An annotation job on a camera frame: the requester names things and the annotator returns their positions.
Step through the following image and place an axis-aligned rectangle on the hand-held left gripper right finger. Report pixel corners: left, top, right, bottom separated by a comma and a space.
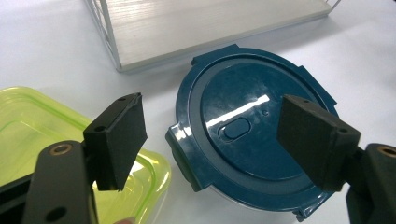
276, 94, 362, 192

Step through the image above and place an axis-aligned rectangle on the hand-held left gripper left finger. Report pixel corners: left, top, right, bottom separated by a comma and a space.
82, 91, 149, 192

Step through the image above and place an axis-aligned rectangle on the green transparent rectangular container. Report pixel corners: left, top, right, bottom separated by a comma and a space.
0, 86, 173, 224

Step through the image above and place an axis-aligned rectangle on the round dark blue lidded container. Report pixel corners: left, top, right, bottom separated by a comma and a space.
164, 43, 341, 223

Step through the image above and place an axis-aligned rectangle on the white wire shelf rack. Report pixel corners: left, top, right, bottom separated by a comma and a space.
83, 0, 342, 75

